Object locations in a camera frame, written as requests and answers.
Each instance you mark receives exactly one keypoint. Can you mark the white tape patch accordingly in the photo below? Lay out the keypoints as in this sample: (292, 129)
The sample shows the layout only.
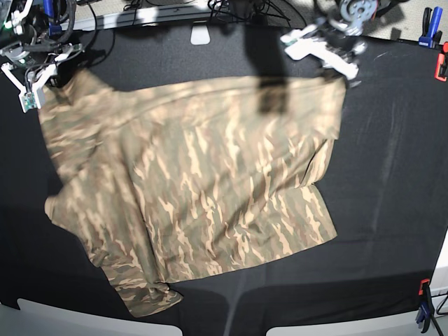
(200, 35)

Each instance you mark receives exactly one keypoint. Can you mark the orange blue clamp near right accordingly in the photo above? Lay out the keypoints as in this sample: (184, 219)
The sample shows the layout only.
(426, 309)

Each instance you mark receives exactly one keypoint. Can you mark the blue clamp top left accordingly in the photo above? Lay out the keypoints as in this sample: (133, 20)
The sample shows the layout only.
(53, 12)

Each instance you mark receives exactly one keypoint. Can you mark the orange clamp far right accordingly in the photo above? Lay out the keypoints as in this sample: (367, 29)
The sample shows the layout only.
(441, 64)

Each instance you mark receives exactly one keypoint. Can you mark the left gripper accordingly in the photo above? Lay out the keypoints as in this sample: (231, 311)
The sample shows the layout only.
(330, 41)

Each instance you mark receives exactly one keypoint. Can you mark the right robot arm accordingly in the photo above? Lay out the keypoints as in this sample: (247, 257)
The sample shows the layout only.
(35, 41)

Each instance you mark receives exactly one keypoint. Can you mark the camouflage t-shirt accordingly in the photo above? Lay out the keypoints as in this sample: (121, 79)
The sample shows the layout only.
(190, 180)

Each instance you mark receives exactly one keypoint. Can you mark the blue clamp top right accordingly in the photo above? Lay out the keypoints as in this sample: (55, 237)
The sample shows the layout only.
(431, 35)

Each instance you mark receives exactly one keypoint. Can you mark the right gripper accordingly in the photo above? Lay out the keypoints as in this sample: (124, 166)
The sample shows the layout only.
(30, 92)

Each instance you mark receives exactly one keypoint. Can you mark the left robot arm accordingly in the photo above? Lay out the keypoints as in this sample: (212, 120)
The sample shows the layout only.
(353, 13)

